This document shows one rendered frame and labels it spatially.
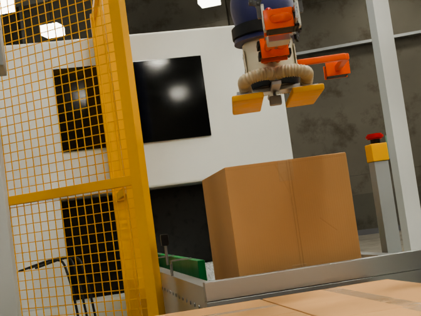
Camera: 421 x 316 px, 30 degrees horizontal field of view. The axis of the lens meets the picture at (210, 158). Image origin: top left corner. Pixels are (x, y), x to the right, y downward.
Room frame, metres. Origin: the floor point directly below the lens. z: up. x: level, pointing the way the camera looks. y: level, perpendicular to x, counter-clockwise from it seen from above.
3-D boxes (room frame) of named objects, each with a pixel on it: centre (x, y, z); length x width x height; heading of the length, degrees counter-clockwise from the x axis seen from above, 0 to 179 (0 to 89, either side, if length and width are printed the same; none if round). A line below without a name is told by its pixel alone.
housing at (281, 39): (2.13, -0.23, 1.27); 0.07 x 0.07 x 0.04; 89
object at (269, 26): (1.99, -0.22, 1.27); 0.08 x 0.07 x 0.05; 179
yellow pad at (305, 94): (2.59, -0.33, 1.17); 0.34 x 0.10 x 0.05; 179
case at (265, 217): (2.79, -0.19, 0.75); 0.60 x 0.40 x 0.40; 8
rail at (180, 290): (3.53, 0.27, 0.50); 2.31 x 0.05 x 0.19; 11
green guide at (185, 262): (3.89, 0.28, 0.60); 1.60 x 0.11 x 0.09; 11
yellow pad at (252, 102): (2.59, -0.14, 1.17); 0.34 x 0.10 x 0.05; 179
